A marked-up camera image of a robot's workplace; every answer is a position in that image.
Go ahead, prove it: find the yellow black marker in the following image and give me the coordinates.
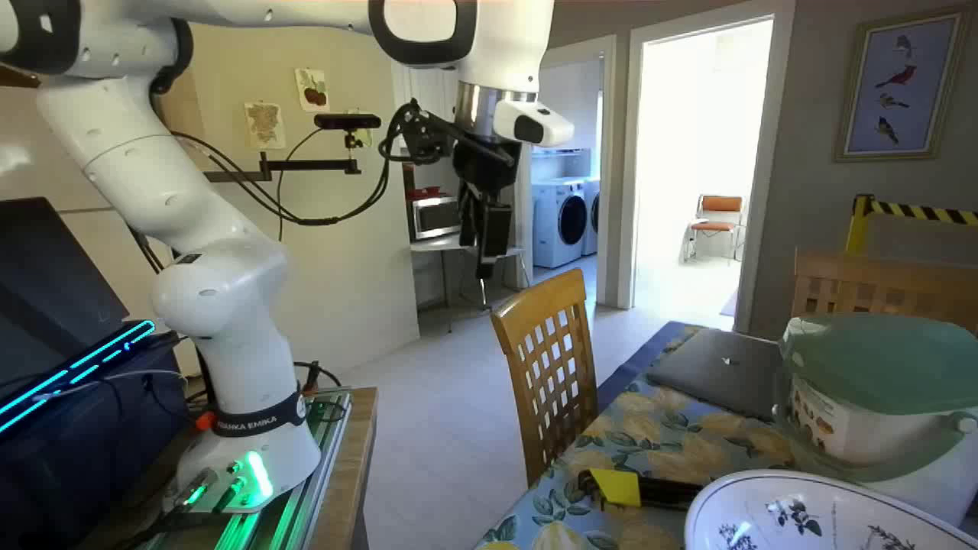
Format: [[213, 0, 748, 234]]
[[575, 464, 710, 514]]

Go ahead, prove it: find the white printed bowl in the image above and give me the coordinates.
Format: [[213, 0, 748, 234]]
[[683, 468, 978, 550]]

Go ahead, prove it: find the closed dark blue laptop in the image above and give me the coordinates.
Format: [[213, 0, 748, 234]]
[[642, 325, 796, 426]]

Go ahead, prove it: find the black camera stand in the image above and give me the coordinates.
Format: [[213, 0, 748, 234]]
[[131, 130, 367, 274]]

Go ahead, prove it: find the floral tablecloth table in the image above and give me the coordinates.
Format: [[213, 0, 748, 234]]
[[472, 319, 978, 550]]

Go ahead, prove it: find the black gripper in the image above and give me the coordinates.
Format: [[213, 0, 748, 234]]
[[450, 136, 523, 308]]

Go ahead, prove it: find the yellow black caution barrier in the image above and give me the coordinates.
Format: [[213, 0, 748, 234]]
[[841, 193, 978, 260]]

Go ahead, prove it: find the orange seat chair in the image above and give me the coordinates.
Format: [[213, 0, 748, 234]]
[[679, 193, 748, 265]]

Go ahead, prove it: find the small picture fridge note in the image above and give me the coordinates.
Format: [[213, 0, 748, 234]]
[[295, 65, 337, 114]]

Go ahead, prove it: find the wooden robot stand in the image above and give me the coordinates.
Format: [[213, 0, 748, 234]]
[[86, 382, 383, 550]]

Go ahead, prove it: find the blue laundry basket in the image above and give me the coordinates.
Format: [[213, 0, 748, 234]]
[[528, 146, 596, 185]]

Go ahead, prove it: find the framed bird picture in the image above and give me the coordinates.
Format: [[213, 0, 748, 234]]
[[832, 10, 973, 164]]

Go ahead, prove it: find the navy blue bag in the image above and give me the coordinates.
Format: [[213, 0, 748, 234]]
[[0, 338, 199, 550]]

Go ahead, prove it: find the white slow cooker pot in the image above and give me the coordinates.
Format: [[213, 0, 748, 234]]
[[782, 366, 978, 483]]

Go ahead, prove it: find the green slow cooker lid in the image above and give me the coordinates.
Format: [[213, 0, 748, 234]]
[[781, 313, 978, 420]]

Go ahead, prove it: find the brown paper fridge note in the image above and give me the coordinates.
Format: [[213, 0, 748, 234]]
[[242, 97, 291, 157]]

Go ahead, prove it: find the black stereo camera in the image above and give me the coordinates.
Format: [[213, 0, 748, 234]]
[[313, 109, 385, 136]]

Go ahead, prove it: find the white refrigerator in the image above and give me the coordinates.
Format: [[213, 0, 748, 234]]
[[0, 23, 423, 376]]

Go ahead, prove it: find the white upper cabinet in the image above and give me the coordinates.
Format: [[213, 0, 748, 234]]
[[388, 57, 465, 132]]

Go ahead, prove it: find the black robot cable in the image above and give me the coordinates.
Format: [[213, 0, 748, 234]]
[[164, 97, 431, 228]]

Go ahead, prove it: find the white front load washer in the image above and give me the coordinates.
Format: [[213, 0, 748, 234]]
[[582, 178, 607, 260], [528, 178, 592, 272]]

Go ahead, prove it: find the wooden lattice back chair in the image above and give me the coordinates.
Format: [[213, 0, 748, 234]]
[[790, 246, 978, 336], [488, 265, 607, 489]]

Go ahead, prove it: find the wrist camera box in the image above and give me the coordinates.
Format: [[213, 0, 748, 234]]
[[493, 97, 578, 149]]

